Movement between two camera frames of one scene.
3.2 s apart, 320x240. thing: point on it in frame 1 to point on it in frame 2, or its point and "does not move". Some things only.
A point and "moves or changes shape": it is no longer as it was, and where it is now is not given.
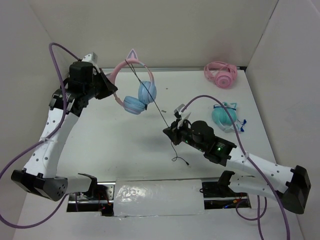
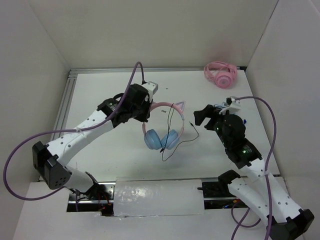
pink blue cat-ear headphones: [147, 89] moves or changes shape
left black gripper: [109, 88] to [148, 104]
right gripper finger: [173, 133] to [200, 116]
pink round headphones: [223, 74] does not move
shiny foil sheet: [158, 197] does not move
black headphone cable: [173, 159] to [169, 120]
